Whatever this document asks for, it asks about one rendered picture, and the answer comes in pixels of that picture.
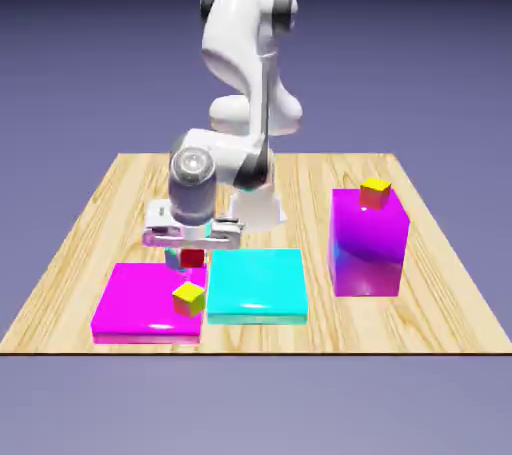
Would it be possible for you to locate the large purple box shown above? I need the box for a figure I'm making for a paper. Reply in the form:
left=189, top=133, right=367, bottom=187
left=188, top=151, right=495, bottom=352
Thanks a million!
left=327, top=187, right=412, bottom=299

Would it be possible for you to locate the small red cube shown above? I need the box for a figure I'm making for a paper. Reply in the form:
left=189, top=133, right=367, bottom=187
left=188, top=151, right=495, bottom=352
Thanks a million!
left=180, top=248, right=206, bottom=269

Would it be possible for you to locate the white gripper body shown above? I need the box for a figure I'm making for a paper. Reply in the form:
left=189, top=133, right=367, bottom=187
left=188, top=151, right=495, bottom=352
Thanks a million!
left=141, top=217, right=246, bottom=251

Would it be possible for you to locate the small yellow cube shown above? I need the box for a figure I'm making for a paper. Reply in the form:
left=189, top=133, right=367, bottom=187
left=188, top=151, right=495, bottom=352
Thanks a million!
left=172, top=281, right=207, bottom=319
left=359, top=177, right=393, bottom=211

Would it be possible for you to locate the large cyan box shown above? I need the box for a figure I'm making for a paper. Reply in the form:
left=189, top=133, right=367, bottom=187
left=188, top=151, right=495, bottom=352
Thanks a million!
left=206, top=247, right=310, bottom=326

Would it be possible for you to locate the large magenta box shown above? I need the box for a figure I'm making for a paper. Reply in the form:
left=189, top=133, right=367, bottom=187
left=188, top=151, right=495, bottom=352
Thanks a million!
left=90, top=261, right=210, bottom=346

